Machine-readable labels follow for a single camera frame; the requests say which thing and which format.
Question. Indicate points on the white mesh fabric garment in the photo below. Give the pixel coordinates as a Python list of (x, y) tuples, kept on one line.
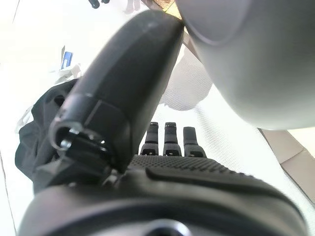
[(187, 86)]

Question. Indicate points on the black garment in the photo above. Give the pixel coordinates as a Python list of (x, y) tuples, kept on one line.
[(37, 145)]

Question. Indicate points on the grey robot body shell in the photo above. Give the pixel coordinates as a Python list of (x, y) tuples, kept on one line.
[(258, 61)]

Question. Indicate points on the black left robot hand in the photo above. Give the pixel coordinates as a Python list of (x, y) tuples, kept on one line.
[(128, 81)]

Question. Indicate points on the black chair caster base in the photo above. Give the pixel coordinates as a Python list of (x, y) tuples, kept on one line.
[(94, 3)]

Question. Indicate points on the white garment with blue label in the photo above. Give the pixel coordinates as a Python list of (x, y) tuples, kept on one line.
[(67, 59)]

